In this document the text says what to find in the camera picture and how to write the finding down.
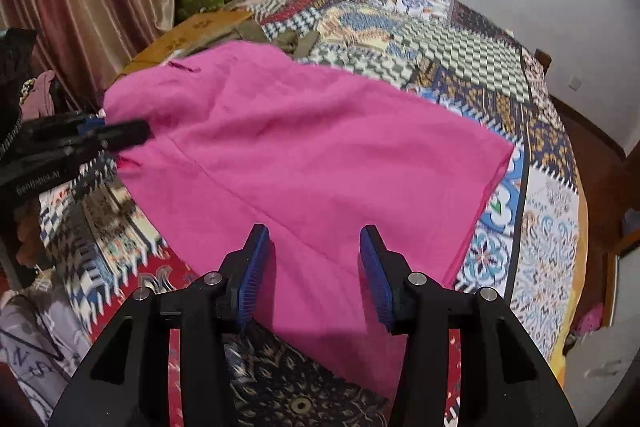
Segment mauve garment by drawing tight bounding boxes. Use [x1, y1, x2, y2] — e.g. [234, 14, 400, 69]
[20, 69, 57, 118]

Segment olive green garment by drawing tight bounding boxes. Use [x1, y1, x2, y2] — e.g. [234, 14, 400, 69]
[235, 24, 321, 60]

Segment white appliance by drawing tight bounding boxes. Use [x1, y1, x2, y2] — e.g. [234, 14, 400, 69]
[565, 247, 640, 413]

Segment person's left hand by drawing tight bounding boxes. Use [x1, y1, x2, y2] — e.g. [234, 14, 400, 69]
[17, 207, 48, 269]

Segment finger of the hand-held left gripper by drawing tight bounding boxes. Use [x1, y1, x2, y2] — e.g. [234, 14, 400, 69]
[55, 120, 152, 158]
[27, 113, 107, 142]

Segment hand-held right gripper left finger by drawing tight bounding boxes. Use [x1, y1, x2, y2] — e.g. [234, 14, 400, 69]
[47, 224, 271, 427]

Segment grey printed cloth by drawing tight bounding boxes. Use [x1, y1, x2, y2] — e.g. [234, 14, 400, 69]
[0, 292, 96, 423]

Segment patchwork printed blanket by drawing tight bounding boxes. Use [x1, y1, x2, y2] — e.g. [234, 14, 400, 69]
[37, 0, 588, 427]

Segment pink pants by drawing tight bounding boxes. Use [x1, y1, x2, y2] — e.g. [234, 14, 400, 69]
[102, 41, 516, 400]

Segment wooden folding table flower cutouts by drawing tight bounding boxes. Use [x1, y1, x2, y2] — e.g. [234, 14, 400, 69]
[120, 9, 253, 75]

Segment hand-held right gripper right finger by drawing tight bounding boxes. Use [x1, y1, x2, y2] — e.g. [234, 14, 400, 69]
[359, 224, 578, 427]

